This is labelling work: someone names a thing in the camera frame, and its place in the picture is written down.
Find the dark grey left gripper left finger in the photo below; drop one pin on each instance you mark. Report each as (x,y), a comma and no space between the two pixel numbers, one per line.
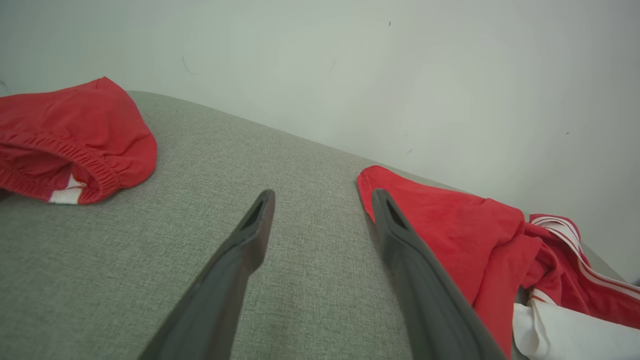
(220,295)

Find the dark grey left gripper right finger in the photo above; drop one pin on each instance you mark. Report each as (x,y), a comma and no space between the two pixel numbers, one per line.
(430,310)

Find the red shorts white stripes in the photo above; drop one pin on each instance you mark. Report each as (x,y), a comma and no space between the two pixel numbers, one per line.
(75,115)

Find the red white basketball jersey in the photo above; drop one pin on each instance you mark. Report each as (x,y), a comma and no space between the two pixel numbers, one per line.
(450,235)

